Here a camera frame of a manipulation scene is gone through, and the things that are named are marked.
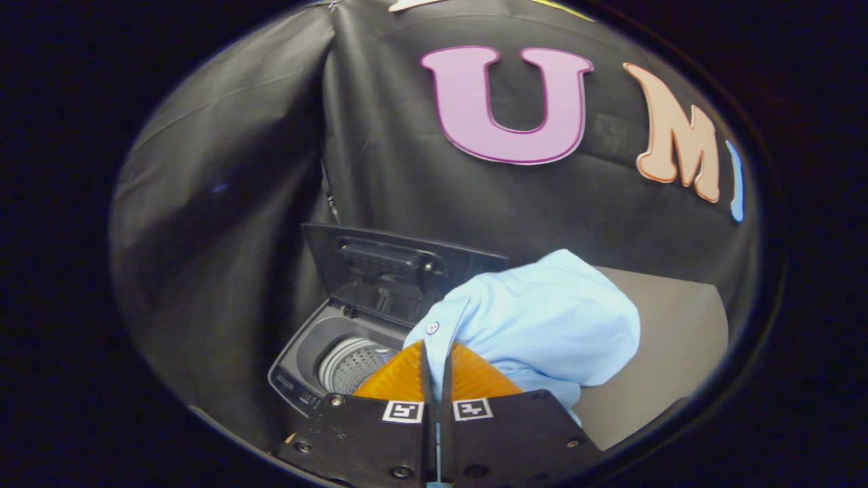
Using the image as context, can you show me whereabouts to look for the black backdrop cloth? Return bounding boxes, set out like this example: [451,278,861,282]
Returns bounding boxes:
[108,0,762,451]

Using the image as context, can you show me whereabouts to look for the grey cabinet with dark top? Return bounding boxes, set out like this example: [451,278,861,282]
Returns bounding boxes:
[572,266,730,452]

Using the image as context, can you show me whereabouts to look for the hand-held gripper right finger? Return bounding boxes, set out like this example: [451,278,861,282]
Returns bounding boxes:
[439,340,601,488]

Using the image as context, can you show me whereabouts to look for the light blue shirt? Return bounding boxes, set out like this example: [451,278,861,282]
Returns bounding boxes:
[403,249,642,426]

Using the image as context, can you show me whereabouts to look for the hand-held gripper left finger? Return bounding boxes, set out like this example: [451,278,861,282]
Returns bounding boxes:
[278,339,435,488]

